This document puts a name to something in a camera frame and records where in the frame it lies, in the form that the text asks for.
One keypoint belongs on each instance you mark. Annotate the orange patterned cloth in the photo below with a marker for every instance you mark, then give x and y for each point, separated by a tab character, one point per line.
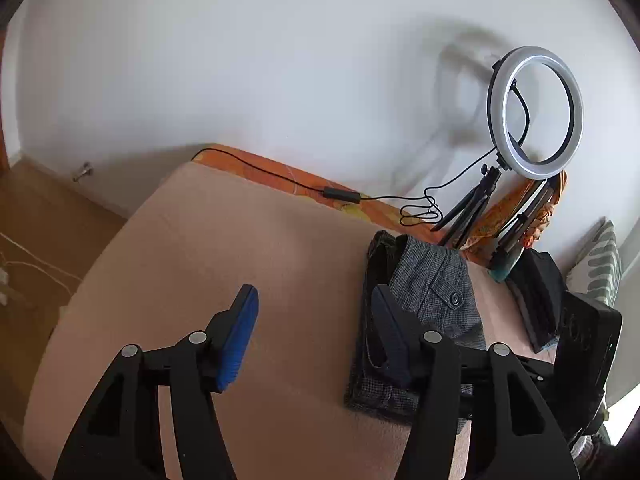
502	212

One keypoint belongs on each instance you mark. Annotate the black tripod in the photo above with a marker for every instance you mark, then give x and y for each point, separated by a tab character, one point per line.
470	210

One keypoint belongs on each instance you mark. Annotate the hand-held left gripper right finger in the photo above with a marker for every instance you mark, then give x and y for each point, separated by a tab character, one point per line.
394	336

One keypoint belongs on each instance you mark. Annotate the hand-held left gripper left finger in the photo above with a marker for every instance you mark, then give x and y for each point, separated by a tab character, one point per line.
241	336

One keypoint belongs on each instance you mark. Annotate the metal door stop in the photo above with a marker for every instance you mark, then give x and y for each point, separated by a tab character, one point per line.
82	172

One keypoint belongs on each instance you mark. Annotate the grey pants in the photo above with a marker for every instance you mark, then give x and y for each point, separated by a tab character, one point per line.
435	280

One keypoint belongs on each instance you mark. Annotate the black folded garment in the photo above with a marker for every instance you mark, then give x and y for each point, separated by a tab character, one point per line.
540	290

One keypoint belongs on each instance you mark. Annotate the green striped white cushion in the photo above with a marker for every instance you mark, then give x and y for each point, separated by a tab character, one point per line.
600	262

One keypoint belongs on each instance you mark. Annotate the folded black tripod stand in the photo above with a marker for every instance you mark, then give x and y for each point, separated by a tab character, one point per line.
522	222

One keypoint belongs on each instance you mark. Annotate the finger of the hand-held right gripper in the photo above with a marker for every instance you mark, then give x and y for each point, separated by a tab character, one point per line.
531	368

